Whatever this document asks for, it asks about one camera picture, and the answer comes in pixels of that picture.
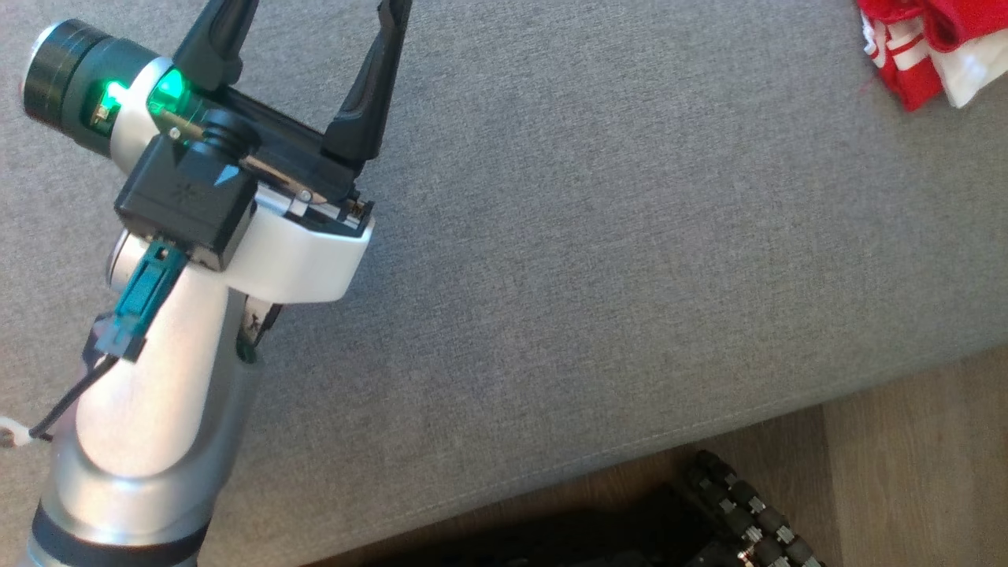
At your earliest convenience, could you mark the grey fabric sofa seat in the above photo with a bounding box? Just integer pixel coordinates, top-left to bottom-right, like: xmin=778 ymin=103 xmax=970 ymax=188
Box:
xmin=0 ymin=0 xmax=1008 ymax=567

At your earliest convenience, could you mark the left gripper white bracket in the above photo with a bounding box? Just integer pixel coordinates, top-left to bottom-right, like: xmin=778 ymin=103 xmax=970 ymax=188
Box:
xmin=21 ymin=0 xmax=415 ymax=305

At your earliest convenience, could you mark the black omni wheel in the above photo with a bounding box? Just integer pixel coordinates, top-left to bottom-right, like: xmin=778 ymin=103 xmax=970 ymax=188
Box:
xmin=681 ymin=449 xmax=827 ymax=567

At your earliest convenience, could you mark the red white-sleeved jersey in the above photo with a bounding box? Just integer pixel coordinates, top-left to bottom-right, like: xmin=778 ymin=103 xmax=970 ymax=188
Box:
xmin=857 ymin=0 xmax=1008 ymax=113

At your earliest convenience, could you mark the teal-plug left camera cable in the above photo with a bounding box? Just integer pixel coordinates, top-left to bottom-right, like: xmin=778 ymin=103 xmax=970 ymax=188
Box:
xmin=0 ymin=240 xmax=191 ymax=451

